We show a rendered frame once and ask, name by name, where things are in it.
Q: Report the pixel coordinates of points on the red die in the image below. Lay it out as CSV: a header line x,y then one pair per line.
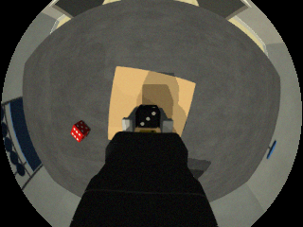
x,y
79,131

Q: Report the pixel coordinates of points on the tan square mat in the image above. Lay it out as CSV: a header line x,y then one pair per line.
x,y
134,87

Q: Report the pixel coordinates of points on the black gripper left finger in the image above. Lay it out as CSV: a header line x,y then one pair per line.
x,y
130,123

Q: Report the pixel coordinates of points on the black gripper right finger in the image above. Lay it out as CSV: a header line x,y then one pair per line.
x,y
164,124

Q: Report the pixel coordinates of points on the black die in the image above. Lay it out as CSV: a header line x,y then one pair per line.
x,y
147,116

